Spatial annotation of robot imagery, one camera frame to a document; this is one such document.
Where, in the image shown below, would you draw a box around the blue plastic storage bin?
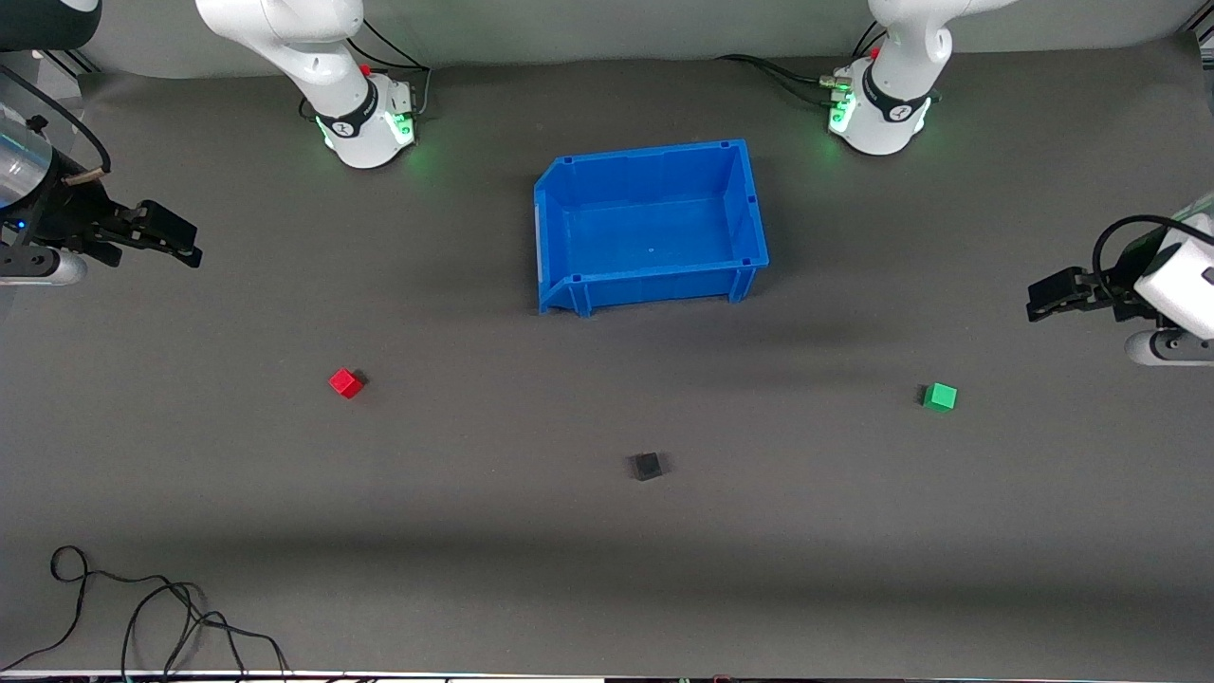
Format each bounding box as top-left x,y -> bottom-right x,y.
533,139 -> 770,317

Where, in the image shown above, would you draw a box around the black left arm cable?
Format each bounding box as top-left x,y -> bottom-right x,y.
1093,215 -> 1214,286

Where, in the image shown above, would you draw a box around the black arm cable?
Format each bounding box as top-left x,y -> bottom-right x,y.
0,62 -> 113,176
1093,215 -> 1214,286

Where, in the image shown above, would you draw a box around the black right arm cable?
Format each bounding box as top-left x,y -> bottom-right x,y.
0,62 -> 113,176

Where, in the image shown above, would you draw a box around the aluminium frame rail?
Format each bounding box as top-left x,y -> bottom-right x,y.
40,47 -> 101,79

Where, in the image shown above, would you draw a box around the black right base cables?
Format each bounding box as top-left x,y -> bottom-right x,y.
302,19 -> 432,122

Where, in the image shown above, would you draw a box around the thin black looped cable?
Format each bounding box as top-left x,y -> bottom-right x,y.
0,545 -> 205,673

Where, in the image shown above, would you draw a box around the black left base cable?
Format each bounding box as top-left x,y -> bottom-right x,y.
716,54 -> 850,105

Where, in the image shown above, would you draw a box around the thin black tangled cable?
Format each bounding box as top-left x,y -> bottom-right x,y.
121,581 -> 290,680

